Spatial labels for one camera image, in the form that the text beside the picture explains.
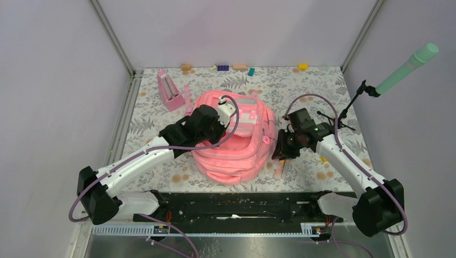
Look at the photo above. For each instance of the floral patterned table mat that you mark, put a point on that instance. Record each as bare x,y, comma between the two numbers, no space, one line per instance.
321,90

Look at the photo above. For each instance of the yellow toy block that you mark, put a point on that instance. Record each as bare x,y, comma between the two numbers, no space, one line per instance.
303,66

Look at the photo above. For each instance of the purple toy brick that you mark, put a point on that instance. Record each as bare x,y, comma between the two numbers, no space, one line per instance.
223,68

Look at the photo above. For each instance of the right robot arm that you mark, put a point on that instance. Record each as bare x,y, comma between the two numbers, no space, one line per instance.
378,203

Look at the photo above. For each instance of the pink student backpack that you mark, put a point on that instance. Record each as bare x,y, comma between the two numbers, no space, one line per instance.
244,155

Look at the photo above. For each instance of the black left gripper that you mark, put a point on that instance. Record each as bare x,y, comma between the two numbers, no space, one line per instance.
222,133

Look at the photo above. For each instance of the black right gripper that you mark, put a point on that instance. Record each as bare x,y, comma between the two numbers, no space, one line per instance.
282,152

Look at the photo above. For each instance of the wooden block back left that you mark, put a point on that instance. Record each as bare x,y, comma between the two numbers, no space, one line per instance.
186,67

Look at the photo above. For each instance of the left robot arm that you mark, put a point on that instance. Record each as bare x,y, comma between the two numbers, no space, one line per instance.
100,193

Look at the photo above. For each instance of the mint green microphone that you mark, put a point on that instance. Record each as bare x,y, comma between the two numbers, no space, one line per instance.
419,58

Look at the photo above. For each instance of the pink highlighter pen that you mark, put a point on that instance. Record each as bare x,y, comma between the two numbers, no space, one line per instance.
285,168

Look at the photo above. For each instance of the wooden block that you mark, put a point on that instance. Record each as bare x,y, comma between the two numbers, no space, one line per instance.
186,67
239,67

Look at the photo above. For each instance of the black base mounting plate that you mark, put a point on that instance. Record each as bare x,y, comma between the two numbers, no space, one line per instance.
240,212

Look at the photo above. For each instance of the pink metronome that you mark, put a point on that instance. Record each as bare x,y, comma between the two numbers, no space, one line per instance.
170,96

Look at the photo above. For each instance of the wooden block back centre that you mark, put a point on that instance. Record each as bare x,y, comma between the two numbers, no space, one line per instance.
239,67

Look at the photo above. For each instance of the aluminium frame rail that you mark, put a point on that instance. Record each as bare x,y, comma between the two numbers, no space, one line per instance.
129,91

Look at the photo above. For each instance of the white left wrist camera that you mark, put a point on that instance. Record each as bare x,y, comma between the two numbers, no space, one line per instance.
226,110

